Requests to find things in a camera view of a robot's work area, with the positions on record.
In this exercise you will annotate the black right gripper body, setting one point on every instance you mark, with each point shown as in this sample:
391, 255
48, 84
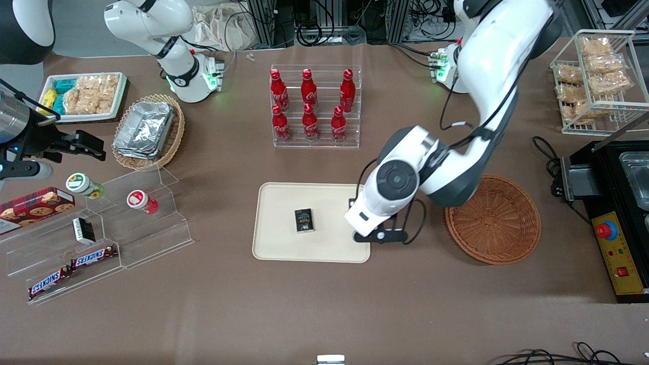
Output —
44, 142

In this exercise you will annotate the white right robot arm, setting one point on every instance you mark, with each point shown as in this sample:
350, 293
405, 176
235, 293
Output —
149, 23

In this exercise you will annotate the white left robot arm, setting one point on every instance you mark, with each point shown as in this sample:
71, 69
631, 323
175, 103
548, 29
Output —
492, 56

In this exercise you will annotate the white rectangular snack tray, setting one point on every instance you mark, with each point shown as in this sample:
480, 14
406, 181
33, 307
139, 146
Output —
119, 99

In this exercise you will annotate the oval wicker basket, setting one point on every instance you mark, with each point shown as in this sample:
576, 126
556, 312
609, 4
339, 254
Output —
175, 137

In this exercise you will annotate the beige plastic tray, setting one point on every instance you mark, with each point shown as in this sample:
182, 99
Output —
284, 248

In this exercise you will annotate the round brown wicker basket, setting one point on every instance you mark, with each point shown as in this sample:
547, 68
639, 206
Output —
494, 220

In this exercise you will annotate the green bottle with sunflower lid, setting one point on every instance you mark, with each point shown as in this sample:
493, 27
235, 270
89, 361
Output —
83, 185

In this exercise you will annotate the teal snack packet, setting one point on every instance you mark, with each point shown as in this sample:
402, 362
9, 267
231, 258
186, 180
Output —
58, 105
65, 85

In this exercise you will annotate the clear rice cracker pack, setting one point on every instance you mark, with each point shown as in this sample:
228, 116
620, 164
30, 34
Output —
99, 83
86, 104

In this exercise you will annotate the yellow snack packet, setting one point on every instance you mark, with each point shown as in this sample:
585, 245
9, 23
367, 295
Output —
48, 99

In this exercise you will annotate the silver foil container stack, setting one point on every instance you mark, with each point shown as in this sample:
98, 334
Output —
144, 126

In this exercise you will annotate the red cookie box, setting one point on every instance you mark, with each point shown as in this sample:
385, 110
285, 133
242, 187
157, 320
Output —
35, 205

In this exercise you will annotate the red cup with white lid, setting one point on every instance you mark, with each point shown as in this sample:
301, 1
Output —
141, 201

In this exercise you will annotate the small black white box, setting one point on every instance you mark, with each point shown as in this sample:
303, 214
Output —
83, 230

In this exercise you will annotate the small black card box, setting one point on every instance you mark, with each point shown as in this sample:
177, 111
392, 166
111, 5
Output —
304, 221

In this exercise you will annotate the Snickers chocolate bar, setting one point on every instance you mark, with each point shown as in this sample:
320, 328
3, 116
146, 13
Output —
94, 256
49, 281

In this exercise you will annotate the clear acrylic stepped stand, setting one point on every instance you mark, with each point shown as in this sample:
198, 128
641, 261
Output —
152, 238

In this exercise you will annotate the clear acrylic bottle rack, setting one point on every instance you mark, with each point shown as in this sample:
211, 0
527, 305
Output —
324, 139

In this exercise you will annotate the red cola bottle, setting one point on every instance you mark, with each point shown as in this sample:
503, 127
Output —
338, 125
280, 125
309, 88
279, 91
310, 124
347, 91

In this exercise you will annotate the small white edge device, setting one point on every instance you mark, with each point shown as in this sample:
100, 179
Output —
330, 360

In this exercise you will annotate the beige cloth bag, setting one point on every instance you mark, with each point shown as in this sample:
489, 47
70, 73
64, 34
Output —
223, 28

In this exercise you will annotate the red emergency stop button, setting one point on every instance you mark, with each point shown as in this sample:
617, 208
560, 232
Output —
605, 230

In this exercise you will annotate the fried snack bag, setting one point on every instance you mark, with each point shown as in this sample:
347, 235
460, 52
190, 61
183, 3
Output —
572, 93
604, 63
585, 111
596, 46
569, 74
611, 82

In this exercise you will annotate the yellow control panel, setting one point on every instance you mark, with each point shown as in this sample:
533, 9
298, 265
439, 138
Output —
626, 253

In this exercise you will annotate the black countertop appliance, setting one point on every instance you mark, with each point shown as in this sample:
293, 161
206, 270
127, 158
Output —
628, 203

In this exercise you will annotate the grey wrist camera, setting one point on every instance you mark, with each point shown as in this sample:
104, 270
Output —
25, 170

